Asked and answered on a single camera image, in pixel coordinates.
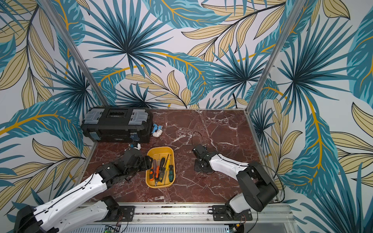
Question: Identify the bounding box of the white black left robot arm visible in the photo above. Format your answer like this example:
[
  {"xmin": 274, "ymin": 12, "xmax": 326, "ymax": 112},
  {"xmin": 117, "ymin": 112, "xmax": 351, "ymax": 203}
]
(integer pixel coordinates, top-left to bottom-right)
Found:
[{"xmin": 13, "ymin": 148, "xmax": 153, "ymax": 233}]

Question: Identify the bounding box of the black plastic toolbox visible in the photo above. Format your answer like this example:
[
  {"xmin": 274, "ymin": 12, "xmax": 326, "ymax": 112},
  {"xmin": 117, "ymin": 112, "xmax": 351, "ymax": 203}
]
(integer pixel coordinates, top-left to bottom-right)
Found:
[{"xmin": 81, "ymin": 107, "xmax": 153, "ymax": 143}]

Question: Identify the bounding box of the blue white small object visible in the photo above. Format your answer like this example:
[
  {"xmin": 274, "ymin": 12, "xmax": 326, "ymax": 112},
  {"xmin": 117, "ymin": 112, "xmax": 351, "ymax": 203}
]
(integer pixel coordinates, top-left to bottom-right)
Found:
[{"xmin": 152, "ymin": 124, "xmax": 163, "ymax": 138}]

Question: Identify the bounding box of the green black screwdriver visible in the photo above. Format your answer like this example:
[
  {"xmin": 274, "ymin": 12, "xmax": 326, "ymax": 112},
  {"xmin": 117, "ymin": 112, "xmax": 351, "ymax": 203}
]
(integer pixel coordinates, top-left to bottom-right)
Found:
[{"xmin": 169, "ymin": 164, "xmax": 174, "ymax": 183}]

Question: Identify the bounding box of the aluminium corner post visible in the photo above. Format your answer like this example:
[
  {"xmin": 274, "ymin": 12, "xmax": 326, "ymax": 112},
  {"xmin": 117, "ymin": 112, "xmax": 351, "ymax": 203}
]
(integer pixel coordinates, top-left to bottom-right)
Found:
[
  {"xmin": 39, "ymin": 0, "xmax": 109, "ymax": 107},
  {"xmin": 245, "ymin": 1, "xmax": 306, "ymax": 115}
]

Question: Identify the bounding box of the aluminium left corner post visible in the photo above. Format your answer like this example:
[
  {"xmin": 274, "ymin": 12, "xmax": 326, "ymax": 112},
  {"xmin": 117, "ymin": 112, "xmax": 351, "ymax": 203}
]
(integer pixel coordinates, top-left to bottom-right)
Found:
[{"xmin": 39, "ymin": 0, "xmax": 109, "ymax": 107}]

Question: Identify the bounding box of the aluminium right corner post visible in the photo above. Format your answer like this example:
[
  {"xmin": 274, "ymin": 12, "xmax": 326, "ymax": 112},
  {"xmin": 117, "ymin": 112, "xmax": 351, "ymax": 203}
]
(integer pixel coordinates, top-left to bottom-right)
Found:
[{"xmin": 245, "ymin": 1, "xmax": 306, "ymax": 115}]

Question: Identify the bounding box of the small orange grey screwdriver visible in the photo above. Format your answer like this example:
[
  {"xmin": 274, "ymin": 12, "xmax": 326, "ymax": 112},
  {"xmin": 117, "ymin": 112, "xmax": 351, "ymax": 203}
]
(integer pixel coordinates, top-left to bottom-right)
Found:
[{"xmin": 149, "ymin": 168, "xmax": 154, "ymax": 181}]

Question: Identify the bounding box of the yellow plastic storage box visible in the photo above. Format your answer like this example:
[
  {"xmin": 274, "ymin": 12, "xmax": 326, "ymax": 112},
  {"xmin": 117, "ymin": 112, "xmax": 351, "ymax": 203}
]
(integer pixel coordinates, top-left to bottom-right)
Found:
[{"xmin": 145, "ymin": 147, "xmax": 176, "ymax": 188}]

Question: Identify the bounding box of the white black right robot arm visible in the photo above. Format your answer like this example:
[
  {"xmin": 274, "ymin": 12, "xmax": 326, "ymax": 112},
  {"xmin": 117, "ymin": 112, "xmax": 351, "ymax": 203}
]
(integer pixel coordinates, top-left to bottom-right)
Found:
[{"xmin": 192, "ymin": 144, "xmax": 279, "ymax": 218}]

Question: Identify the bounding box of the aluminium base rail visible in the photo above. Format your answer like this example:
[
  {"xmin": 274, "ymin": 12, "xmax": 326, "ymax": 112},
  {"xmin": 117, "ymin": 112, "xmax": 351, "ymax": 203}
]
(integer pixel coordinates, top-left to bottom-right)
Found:
[{"xmin": 76, "ymin": 203, "xmax": 300, "ymax": 233}]

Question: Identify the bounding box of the blue red transparent screwdriver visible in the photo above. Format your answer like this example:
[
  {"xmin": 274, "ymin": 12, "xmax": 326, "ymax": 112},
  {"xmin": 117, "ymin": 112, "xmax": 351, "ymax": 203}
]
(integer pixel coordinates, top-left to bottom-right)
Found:
[{"xmin": 152, "ymin": 159, "xmax": 157, "ymax": 173}]

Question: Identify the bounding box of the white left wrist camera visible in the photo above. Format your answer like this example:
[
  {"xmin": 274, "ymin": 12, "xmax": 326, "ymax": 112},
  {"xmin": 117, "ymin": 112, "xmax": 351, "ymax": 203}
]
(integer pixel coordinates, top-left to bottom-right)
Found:
[{"xmin": 130, "ymin": 141, "xmax": 141, "ymax": 150}]

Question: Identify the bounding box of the black yellow-capped screwdriver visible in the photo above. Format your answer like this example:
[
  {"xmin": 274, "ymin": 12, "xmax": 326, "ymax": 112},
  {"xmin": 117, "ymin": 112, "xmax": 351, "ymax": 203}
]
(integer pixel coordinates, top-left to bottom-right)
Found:
[{"xmin": 159, "ymin": 157, "xmax": 166, "ymax": 172}]

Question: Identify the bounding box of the black yellow-dotted screwdriver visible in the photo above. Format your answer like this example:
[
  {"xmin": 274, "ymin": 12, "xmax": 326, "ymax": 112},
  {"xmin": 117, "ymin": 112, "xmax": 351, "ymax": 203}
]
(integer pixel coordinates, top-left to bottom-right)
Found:
[{"xmin": 158, "ymin": 155, "xmax": 170, "ymax": 182}]

